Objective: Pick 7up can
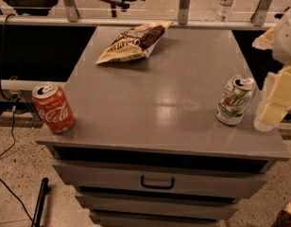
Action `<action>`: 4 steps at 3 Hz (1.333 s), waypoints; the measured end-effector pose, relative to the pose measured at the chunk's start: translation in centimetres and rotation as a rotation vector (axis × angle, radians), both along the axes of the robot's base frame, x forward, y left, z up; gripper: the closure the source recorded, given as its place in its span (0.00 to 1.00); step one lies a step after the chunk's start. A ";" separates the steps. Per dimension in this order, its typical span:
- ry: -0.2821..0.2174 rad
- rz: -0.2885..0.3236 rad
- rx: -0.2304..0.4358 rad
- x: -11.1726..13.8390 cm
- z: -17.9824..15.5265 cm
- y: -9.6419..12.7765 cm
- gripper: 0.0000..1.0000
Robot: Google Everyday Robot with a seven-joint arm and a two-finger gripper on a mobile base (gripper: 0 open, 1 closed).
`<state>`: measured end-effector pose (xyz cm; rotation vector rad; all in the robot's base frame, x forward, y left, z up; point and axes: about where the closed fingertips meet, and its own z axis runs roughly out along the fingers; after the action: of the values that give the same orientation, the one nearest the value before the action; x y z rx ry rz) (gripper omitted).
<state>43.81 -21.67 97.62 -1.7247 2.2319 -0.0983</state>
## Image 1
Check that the white green 7up can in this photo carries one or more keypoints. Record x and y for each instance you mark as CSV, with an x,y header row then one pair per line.
x,y
236,97

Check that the metal glass railing frame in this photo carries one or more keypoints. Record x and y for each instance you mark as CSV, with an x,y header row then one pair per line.
x,y
245,14

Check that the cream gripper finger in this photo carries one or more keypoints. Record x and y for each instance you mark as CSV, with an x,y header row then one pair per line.
x,y
275,100

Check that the black floor stand leg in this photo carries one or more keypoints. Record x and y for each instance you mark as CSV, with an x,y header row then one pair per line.
x,y
44,189

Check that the black drawer handle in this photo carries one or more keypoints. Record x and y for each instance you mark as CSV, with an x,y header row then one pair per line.
x,y
157,184

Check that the brown chip bag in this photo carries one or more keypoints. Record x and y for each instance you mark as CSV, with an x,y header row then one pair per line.
x,y
134,44

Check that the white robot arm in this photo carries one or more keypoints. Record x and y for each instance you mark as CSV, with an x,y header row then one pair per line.
x,y
278,39

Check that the red Coca-Cola can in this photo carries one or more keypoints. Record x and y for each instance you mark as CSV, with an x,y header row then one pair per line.
x,y
53,107

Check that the grey drawer cabinet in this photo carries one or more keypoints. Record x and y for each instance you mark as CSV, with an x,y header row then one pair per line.
x,y
156,118

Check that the clear plastic water bottle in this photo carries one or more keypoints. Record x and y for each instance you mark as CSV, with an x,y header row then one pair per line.
x,y
224,11

